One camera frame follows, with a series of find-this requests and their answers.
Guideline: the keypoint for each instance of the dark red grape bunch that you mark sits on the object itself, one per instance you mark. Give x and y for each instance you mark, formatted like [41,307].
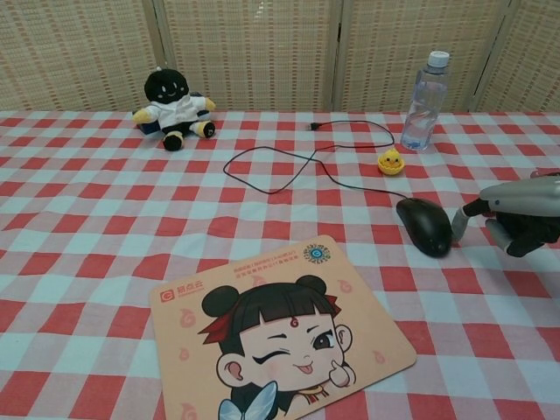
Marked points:
[539,174]

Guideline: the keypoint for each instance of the black plush doll white coat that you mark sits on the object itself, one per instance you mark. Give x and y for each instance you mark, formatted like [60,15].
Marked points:
[168,89]

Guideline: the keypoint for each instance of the yellow chick toy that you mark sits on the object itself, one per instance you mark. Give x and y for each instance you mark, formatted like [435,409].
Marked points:
[389,161]

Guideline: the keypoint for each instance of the black computer mouse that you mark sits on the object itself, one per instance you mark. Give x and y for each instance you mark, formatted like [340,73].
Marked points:
[426,227]

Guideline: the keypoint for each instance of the cartoon girl mouse pad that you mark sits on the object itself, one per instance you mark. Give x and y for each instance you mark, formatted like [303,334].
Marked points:
[262,350]

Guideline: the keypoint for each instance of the woven bamboo folding screen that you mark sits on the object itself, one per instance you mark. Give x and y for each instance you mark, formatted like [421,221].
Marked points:
[245,52]

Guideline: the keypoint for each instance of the clear plastic water bottle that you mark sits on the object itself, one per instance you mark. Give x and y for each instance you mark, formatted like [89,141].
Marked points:
[422,109]

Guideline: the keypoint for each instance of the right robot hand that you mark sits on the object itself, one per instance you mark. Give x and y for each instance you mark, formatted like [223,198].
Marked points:
[525,199]

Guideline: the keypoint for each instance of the red white checkered tablecloth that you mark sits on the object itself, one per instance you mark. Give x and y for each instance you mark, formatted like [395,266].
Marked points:
[87,262]

